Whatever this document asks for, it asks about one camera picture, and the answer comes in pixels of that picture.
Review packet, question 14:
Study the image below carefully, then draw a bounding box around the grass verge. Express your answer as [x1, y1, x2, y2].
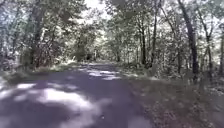
[0, 61, 83, 88]

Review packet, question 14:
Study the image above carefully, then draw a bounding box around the wood of trees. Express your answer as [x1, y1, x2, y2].
[0, 0, 224, 84]

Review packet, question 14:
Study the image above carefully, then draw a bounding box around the grey asphalt road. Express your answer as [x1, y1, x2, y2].
[0, 62, 158, 128]

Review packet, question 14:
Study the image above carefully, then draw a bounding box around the leaf-strewn dirt verge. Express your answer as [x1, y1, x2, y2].
[114, 63, 224, 128]

